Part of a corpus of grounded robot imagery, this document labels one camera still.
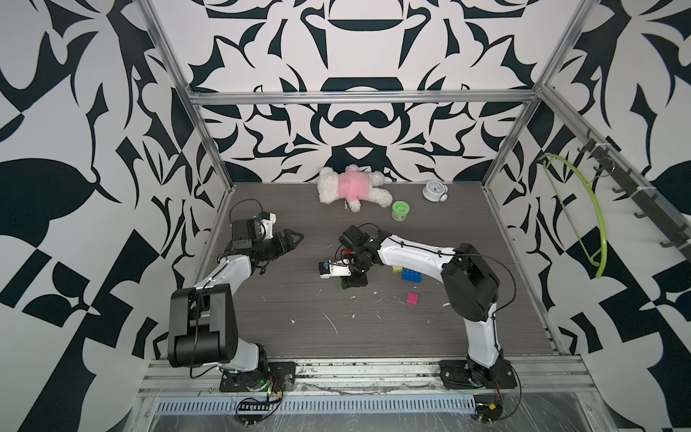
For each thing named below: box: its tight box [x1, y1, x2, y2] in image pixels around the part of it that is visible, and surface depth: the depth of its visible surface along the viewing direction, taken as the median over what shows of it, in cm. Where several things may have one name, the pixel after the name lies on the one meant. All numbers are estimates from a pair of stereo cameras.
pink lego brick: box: [406, 291, 419, 306], surface depth 89 cm
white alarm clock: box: [421, 180, 449, 203], surface depth 117 cm
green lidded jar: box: [391, 199, 411, 223], surface depth 108 cm
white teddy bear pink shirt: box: [316, 163, 394, 214], surface depth 111 cm
